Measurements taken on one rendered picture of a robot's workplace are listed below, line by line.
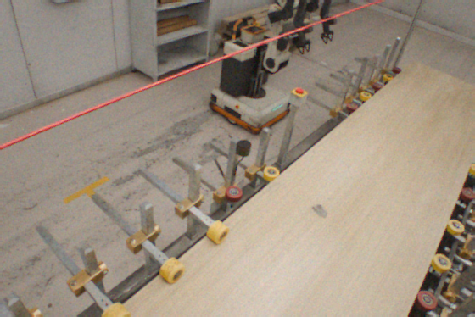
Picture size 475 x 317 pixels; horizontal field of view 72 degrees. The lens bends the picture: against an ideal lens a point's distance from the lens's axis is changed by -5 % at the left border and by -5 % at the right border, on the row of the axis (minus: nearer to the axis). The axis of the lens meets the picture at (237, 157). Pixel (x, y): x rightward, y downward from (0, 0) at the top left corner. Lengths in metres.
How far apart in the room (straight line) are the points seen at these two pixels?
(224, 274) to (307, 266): 0.34
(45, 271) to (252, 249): 1.53
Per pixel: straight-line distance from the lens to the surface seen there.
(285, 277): 1.43
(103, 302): 1.29
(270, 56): 3.31
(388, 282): 1.58
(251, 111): 3.41
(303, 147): 2.36
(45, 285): 2.53
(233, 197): 1.63
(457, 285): 1.78
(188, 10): 4.81
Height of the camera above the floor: 2.09
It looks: 40 degrees down
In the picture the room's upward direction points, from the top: 9 degrees clockwise
